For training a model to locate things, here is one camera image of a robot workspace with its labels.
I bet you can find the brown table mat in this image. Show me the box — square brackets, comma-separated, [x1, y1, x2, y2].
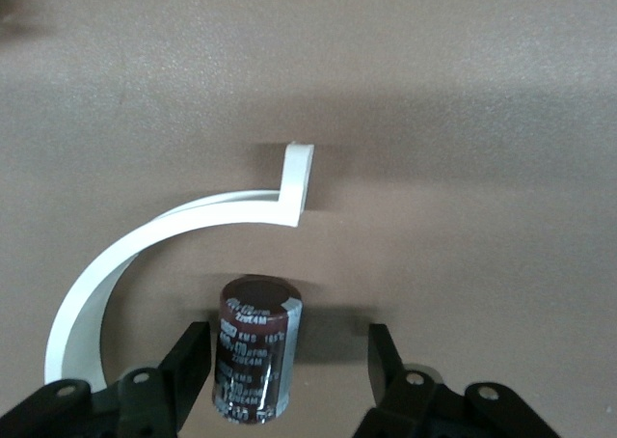
[0, 0, 617, 438]

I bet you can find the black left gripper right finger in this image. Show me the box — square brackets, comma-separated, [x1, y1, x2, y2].
[354, 322, 563, 438]

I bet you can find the dark brown electrolytic capacitor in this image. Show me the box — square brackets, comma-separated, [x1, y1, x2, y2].
[211, 274, 304, 424]

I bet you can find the white curved plastic bracket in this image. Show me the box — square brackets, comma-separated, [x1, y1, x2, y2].
[43, 141, 315, 394]

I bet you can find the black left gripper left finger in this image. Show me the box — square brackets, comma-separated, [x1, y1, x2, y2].
[0, 320, 213, 438]

